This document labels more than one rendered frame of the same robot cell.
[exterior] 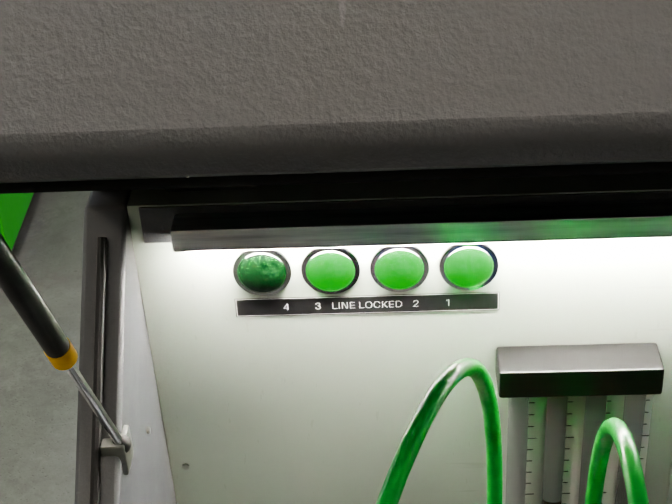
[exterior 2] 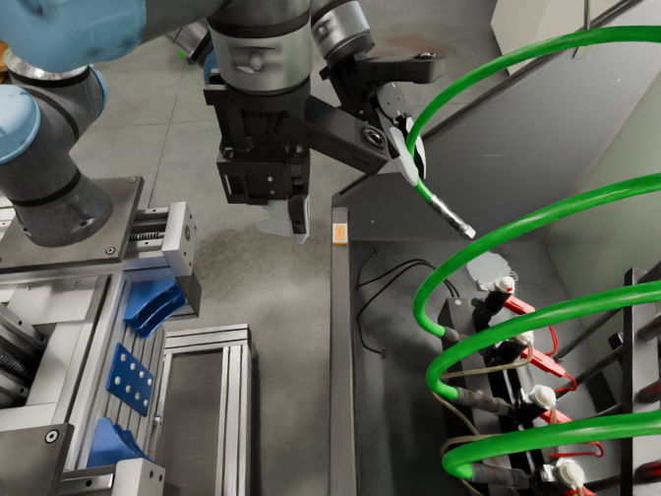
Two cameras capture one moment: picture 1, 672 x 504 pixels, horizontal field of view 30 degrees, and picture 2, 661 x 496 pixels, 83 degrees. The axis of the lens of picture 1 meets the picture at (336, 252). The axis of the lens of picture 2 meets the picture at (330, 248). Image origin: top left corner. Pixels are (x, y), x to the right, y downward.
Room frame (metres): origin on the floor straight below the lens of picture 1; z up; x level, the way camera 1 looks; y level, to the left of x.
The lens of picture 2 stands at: (0.34, -0.41, 1.56)
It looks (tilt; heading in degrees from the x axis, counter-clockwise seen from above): 51 degrees down; 87
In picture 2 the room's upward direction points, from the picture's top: straight up
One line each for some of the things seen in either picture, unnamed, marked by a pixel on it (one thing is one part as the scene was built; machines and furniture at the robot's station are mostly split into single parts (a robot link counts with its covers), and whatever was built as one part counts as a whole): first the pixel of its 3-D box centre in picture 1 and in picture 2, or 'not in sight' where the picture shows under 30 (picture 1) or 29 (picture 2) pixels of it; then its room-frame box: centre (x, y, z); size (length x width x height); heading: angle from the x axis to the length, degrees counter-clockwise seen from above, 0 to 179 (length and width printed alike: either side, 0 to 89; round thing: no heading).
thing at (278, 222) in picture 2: not in sight; (281, 224); (0.30, -0.11, 1.24); 0.06 x 0.03 x 0.09; 177
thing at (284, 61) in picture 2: not in sight; (263, 51); (0.31, -0.10, 1.43); 0.08 x 0.08 x 0.05
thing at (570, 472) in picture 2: not in sight; (570, 474); (0.60, -0.36, 1.09); 0.02 x 0.02 x 0.03
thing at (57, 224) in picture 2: not in sight; (56, 198); (-0.13, 0.12, 1.09); 0.15 x 0.15 x 0.10
